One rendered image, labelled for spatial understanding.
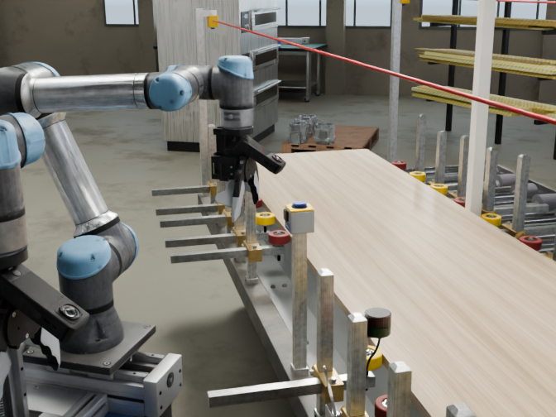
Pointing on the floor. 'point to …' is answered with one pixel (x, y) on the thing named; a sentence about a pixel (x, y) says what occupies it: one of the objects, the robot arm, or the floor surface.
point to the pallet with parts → (327, 136)
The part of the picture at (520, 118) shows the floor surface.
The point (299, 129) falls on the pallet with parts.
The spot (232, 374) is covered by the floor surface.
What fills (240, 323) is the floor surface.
